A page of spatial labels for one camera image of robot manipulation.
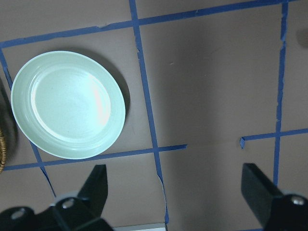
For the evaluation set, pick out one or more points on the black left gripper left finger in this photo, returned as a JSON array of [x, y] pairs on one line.
[[94, 191]]

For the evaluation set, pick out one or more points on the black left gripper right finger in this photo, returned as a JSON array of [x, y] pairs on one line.
[[259, 192]]

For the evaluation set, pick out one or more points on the light green plate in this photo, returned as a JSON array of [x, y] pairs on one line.
[[68, 105]]

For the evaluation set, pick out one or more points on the woven wicker basket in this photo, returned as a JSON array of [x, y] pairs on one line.
[[3, 143]]

